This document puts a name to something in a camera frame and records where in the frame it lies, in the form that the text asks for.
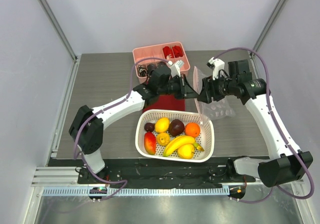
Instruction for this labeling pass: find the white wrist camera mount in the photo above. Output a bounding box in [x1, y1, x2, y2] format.
[206, 57, 225, 80]
[167, 60, 184, 78]

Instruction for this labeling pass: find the dark red apple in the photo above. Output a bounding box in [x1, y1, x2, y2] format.
[168, 119, 185, 137]

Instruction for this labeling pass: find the small yellow bumpy fruit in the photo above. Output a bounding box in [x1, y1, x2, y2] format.
[156, 133, 171, 146]

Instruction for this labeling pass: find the right aluminium frame post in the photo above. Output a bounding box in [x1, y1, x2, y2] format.
[253, 0, 288, 52]

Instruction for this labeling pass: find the yellow lemon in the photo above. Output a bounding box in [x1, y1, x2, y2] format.
[154, 117, 170, 133]

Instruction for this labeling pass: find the white slotted cable duct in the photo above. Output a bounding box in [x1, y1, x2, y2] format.
[42, 186, 230, 197]

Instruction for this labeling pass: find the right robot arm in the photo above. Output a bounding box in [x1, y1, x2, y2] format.
[197, 58, 313, 188]

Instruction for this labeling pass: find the black white patterned item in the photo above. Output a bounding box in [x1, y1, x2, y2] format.
[136, 64, 148, 77]

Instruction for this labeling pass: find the clear zip top bag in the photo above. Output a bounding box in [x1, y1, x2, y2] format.
[192, 66, 236, 124]

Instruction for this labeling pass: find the folded red cloth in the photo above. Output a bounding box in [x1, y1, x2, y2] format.
[155, 95, 186, 111]

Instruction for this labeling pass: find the white perforated plastic basket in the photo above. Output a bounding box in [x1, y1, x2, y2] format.
[135, 109, 215, 163]

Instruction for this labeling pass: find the left aluminium frame post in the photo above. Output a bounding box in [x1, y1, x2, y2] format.
[38, 0, 77, 62]

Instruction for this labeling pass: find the dark brown rolled item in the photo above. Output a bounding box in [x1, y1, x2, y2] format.
[157, 61, 167, 68]

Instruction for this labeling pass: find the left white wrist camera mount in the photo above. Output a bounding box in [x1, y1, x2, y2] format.
[167, 60, 184, 78]

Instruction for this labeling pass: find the pink divided organizer box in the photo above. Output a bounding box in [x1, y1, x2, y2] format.
[132, 41, 191, 83]

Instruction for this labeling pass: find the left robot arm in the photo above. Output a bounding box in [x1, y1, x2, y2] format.
[68, 66, 198, 184]

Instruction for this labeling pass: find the dark grey rolled item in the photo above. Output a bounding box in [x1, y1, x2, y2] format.
[146, 63, 157, 76]

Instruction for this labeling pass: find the orange fruit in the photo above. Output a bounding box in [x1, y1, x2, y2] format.
[184, 123, 201, 138]

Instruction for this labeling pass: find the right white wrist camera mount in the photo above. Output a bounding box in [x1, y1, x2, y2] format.
[206, 57, 225, 80]

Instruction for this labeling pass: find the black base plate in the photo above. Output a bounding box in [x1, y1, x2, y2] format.
[77, 156, 256, 190]

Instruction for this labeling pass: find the yellow banana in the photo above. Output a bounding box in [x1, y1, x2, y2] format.
[162, 135, 205, 157]

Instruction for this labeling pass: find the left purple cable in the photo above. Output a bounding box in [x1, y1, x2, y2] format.
[73, 57, 173, 201]

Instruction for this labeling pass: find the aluminium frame post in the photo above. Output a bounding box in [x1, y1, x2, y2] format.
[253, 0, 288, 52]
[38, 0, 77, 62]

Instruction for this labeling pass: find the red yellow mango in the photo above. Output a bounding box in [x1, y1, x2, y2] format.
[144, 132, 157, 155]

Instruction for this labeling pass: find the red item in organizer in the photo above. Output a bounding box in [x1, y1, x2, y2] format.
[162, 46, 174, 59]
[172, 45, 184, 58]

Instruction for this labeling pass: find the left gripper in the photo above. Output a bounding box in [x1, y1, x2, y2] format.
[158, 74, 199, 101]

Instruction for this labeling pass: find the small dark plum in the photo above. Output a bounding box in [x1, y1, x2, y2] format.
[144, 122, 155, 132]

